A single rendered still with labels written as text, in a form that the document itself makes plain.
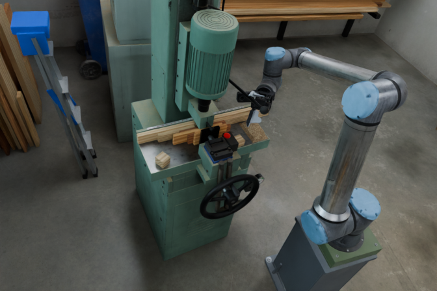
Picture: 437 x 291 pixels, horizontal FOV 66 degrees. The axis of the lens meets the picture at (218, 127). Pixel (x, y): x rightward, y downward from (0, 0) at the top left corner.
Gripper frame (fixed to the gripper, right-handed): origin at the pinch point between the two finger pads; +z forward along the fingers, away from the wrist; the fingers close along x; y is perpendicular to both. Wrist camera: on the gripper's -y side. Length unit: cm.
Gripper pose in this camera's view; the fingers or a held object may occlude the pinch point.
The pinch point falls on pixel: (246, 111)
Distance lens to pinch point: 141.5
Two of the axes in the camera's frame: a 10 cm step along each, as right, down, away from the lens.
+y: 9.3, 2.3, -3.0
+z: -3.8, 4.9, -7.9
